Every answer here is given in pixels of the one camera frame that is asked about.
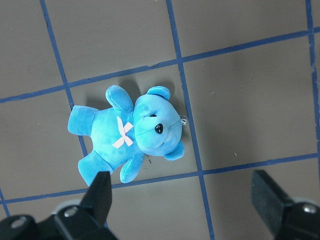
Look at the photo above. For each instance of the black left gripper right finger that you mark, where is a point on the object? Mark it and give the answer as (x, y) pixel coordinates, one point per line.
(286, 217)

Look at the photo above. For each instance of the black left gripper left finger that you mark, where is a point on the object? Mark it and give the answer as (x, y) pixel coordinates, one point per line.
(83, 221)

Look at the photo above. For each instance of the blue plush teddy bear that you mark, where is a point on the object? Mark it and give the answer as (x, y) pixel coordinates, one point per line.
(125, 133)

